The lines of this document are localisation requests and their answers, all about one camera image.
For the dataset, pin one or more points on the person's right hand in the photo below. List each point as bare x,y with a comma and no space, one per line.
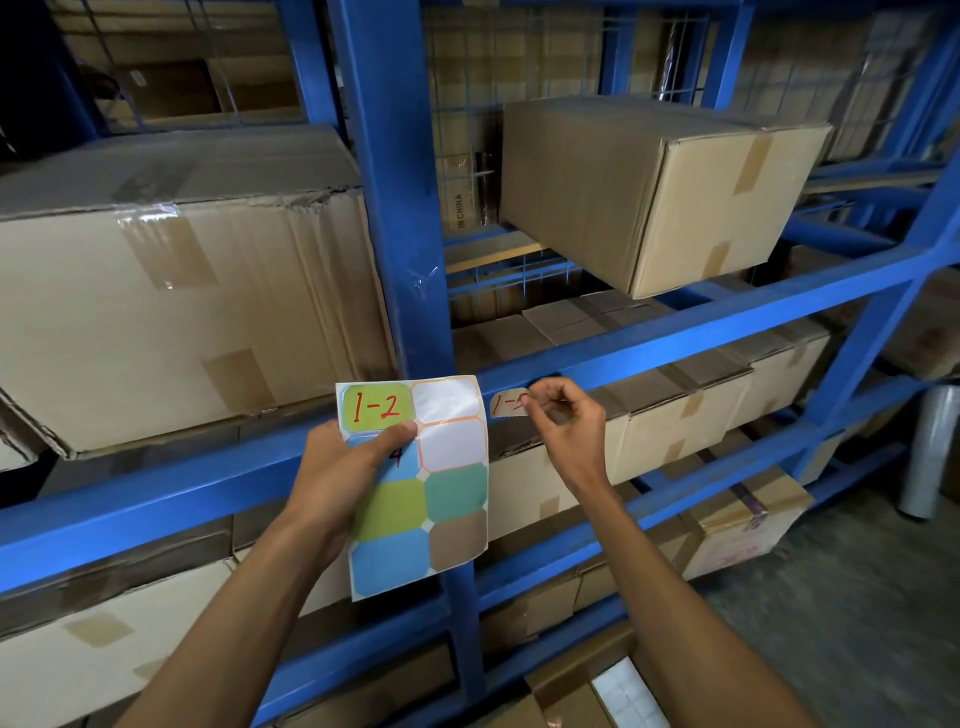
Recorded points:
577,442

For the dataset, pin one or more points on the purple taped printed cardboard box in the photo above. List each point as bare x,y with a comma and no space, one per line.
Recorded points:
742,532

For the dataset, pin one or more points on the person's right forearm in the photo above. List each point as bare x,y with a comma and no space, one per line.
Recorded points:
690,637

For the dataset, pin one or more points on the green label sticker 1-2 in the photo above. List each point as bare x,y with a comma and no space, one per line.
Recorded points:
375,407

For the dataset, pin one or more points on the pack of white packets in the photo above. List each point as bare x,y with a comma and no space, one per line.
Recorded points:
626,697

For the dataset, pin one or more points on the blue metal shelf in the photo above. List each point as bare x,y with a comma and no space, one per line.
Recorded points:
390,187

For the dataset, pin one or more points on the person's left forearm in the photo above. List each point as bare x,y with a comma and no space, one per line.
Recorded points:
225,637

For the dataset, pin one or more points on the person's left hand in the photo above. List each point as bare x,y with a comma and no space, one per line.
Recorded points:
330,487

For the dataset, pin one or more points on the clear film roll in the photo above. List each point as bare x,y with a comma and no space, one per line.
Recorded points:
930,450

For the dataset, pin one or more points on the sheet of colourful labels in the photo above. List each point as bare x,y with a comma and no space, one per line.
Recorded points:
450,487

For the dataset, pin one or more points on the small open cardboard box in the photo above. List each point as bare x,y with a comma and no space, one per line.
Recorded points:
562,675

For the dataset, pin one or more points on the tan label sticker 1-5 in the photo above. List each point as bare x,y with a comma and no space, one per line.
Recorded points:
506,403

